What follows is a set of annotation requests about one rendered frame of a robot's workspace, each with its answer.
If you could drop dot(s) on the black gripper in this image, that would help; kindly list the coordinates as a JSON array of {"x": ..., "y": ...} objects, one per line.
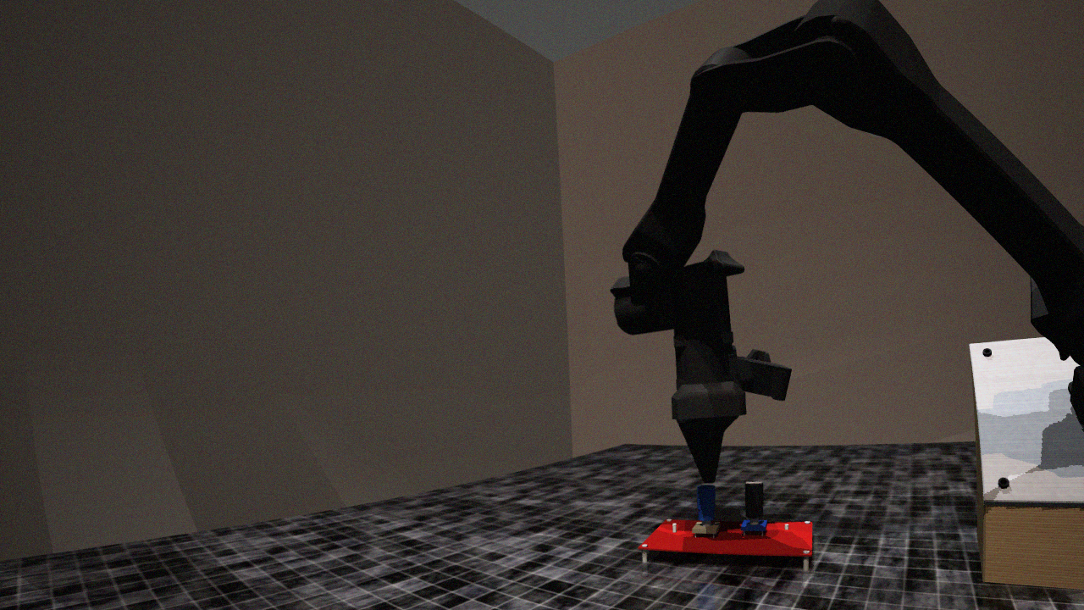
[{"x": 705, "y": 403}]

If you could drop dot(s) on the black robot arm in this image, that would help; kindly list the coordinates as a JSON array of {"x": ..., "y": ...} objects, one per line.
[{"x": 855, "y": 62}]

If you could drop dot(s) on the red circuit board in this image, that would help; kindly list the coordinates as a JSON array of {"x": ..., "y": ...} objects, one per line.
[{"x": 751, "y": 537}]

